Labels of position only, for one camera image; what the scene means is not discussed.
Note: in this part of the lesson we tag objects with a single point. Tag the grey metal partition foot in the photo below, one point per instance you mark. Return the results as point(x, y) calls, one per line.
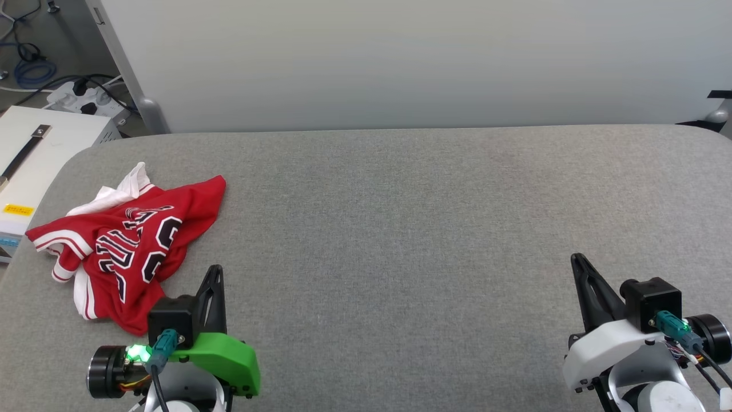
point(153, 117)
point(716, 111)

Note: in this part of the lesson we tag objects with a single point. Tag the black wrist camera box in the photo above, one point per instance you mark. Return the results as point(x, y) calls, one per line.
point(649, 300)
point(171, 317)

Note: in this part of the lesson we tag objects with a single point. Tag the white equipment box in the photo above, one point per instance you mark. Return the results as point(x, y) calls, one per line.
point(63, 143)

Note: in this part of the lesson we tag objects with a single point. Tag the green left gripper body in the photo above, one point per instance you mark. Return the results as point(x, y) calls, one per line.
point(229, 357)

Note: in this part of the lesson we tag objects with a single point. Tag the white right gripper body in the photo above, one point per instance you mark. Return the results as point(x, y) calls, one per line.
point(600, 349)

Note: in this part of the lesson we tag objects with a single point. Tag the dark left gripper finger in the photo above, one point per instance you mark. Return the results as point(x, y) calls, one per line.
point(213, 309)

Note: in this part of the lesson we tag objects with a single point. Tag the grey metal stand leg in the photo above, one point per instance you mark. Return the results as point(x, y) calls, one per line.
point(53, 7)

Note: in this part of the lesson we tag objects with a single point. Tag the white power strip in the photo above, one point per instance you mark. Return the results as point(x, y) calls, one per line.
point(68, 102)

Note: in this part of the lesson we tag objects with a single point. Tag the red white basketball jersey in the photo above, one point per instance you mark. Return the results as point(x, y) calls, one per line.
point(137, 246)

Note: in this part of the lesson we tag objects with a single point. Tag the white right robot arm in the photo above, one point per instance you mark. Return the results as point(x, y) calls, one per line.
point(657, 395)

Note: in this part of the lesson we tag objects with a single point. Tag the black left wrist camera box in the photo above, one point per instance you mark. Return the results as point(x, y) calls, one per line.
point(171, 317)

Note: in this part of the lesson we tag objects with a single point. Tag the yellow warning label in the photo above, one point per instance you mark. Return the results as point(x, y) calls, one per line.
point(18, 210)

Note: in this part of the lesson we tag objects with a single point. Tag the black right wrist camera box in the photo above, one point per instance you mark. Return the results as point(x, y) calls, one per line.
point(649, 300)

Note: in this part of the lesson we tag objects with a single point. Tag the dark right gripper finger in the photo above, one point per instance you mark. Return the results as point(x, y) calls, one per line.
point(592, 297)

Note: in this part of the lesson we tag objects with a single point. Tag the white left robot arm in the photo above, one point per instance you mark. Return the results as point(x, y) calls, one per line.
point(189, 392)

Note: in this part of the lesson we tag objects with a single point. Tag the white partition panel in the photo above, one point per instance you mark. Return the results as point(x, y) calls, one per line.
point(400, 57)

